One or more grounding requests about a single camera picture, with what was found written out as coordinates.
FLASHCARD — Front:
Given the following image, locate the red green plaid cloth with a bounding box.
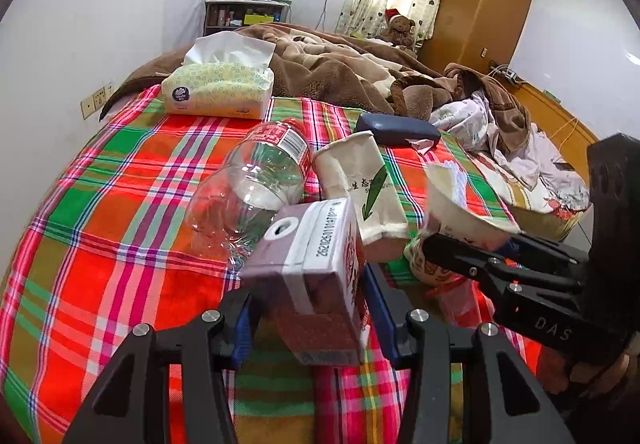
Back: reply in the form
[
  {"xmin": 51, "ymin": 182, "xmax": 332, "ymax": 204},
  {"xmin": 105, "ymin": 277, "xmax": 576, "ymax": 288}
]
[{"xmin": 0, "ymin": 84, "xmax": 551, "ymax": 444}]

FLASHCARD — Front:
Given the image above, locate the wooden headboard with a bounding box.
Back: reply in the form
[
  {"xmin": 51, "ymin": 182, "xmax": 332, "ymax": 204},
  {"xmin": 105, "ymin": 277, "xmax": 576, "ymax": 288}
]
[{"xmin": 505, "ymin": 82, "xmax": 601, "ymax": 175}]

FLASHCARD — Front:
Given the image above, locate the pale crumpled garment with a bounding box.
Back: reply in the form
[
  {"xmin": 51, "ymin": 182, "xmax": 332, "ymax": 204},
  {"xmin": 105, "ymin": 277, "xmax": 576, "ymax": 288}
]
[{"xmin": 492, "ymin": 121, "xmax": 591, "ymax": 212}]

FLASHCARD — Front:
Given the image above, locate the teddy bear with red hat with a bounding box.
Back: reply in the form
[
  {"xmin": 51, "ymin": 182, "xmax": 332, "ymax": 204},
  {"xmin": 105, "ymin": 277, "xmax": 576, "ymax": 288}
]
[{"xmin": 377, "ymin": 8, "xmax": 418, "ymax": 50}]

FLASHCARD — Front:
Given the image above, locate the white patterned bedding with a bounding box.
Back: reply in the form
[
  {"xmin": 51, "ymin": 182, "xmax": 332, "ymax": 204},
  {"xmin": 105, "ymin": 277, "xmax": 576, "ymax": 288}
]
[{"xmin": 430, "ymin": 89, "xmax": 501, "ymax": 152}]

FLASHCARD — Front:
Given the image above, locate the brown fleece blanket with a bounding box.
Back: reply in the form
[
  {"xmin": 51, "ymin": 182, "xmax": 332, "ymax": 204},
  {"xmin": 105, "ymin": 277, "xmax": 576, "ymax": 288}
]
[{"xmin": 100, "ymin": 22, "xmax": 533, "ymax": 155}]

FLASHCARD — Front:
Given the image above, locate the purple white milk carton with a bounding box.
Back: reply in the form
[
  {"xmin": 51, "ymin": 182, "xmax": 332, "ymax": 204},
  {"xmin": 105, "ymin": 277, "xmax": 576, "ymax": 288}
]
[{"xmin": 239, "ymin": 197, "xmax": 371, "ymax": 369}]

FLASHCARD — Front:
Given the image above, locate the cream floral bed sheet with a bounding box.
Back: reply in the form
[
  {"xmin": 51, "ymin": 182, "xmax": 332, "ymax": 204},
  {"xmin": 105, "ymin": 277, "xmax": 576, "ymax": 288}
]
[{"xmin": 470, "ymin": 149, "xmax": 593, "ymax": 242}]

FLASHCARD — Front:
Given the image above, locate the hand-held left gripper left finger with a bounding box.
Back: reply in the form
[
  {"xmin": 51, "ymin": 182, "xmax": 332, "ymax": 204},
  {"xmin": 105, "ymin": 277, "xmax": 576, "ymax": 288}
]
[{"xmin": 62, "ymin": 289, "xmax": 251, "ymax": 444}]

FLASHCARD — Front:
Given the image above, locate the power strip with cables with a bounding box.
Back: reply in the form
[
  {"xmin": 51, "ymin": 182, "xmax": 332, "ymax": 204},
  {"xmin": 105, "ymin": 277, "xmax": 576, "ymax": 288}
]
[{"xmin": 487, "ymin": 59, "xmax": 521, "ymax": 86}]

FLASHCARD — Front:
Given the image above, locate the yellow green tissue pack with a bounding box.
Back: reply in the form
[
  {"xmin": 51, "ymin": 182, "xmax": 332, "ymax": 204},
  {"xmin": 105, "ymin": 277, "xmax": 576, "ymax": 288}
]
[{"xmin": 161, "ymin": 32, "xmax": 276, "ymax": 120}]

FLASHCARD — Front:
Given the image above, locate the wall socket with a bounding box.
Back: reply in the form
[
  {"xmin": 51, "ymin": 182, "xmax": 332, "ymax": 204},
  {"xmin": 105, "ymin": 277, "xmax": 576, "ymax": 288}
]
[{"xmin": 80, "ymin": 83, "xmax": 113, "ymax": 120}]

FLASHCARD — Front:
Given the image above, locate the white red printed paper cup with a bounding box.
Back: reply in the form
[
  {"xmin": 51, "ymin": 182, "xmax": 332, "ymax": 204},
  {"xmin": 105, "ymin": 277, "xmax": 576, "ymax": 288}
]
[{"xmin": 402, "ymin": 163, "xmax": 523, "ymax": 285}]

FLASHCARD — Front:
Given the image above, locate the wooden wardrobe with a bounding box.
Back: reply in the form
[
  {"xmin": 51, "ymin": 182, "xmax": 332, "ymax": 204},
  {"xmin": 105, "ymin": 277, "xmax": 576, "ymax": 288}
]
[{"xmin": 417, "ymin": 0, "xmax": 538, "ymax": 75}]

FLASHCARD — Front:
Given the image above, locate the clear plastic bottle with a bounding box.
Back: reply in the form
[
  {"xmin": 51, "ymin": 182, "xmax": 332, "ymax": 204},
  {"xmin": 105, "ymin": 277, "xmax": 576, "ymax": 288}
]
[{"xmin": 186, "ymin": 120, "xmax": 315, "ymax": 270}]

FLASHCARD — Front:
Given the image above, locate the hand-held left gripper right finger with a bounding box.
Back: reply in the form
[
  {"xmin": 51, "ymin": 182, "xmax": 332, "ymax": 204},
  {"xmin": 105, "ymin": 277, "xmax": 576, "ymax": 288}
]
[{"xmin": 364, "ymin": 263, "xmax": 576, "ymax": 444}]

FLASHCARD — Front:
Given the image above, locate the person's right hand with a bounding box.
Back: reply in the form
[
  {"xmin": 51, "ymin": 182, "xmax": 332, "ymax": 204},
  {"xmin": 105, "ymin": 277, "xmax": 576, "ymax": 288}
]
[{"xmin": 552, "ymin": 349, "xmax": 640, "ymax": 420}]

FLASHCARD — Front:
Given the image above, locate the white shelf unit with bottles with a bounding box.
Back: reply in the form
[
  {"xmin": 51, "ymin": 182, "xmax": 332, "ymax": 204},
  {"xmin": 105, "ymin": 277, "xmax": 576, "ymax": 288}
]
[{"xmin": 204, "ymin": 0, "xmax": 292, "ymax": 38}]

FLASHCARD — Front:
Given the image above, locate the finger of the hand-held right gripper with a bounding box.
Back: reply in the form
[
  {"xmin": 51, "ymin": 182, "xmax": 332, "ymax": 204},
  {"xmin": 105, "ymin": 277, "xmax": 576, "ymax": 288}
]
[
  {"xmin": 507, "ymin": 233, "xmax": 593, "ymax": 275},
  {"xmin": 421, "ymin": 233, "xmax": 511, "ymax": 297}
]

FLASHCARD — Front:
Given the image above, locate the dark blue case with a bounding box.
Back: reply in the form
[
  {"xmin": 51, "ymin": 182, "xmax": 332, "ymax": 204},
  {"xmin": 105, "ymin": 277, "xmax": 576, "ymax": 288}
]
[{"xmin": 355, "ymin": 111, "xmax": 442, "ymax": 147}]

